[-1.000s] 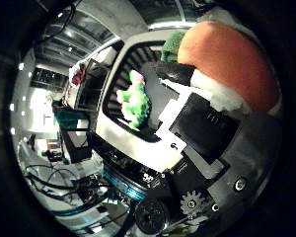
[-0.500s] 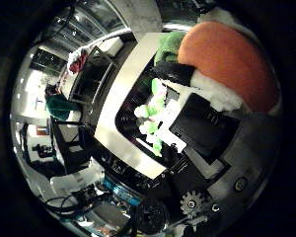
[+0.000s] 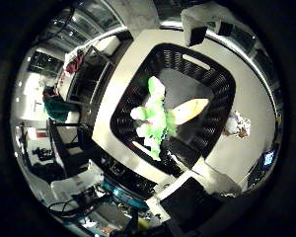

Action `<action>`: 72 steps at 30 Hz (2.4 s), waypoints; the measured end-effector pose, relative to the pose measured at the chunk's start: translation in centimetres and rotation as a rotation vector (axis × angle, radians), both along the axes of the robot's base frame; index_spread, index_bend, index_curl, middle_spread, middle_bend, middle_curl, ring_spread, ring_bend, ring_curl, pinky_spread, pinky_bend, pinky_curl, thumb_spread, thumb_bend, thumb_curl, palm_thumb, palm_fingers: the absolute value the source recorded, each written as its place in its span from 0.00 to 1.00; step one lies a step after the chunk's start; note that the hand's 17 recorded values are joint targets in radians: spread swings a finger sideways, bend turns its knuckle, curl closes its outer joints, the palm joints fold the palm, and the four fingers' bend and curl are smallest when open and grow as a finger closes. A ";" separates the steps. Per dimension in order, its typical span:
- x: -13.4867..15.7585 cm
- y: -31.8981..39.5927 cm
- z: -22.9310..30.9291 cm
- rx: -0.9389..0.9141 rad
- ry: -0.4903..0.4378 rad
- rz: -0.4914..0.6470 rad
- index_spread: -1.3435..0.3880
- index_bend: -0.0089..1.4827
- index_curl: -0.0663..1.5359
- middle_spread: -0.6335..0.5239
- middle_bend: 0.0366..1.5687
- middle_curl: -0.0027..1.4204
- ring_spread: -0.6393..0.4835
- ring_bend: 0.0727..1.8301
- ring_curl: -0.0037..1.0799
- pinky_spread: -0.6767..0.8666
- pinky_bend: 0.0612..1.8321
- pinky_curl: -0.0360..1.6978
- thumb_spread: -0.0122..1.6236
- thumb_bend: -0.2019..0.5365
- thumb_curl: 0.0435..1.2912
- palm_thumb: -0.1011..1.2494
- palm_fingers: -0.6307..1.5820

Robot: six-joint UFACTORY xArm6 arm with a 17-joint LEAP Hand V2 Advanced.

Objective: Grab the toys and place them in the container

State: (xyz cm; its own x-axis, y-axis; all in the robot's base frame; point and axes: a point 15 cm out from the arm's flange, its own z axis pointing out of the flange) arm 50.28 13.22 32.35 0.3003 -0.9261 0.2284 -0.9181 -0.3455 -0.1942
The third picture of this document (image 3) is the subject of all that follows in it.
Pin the white brown-spotted plush toy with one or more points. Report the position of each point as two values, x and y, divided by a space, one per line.
236 125

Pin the red cloth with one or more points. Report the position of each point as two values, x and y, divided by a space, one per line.
75 64

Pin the green and pink plush toy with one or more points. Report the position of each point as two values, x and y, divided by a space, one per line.
154 115

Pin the metal shelf rack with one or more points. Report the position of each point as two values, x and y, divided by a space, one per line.
88 79

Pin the person in teal shirt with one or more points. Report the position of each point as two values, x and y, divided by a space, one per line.
57 110

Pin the small black square pad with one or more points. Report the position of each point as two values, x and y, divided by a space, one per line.
225 29

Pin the orange plush carrot toy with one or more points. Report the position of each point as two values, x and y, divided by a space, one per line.
192 110

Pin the blue-lit monitor screen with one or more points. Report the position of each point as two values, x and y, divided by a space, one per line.
268 158

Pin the large black square pad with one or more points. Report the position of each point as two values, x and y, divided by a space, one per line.
197 35

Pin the black plastic lattice basket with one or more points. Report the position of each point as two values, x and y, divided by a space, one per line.
217 85

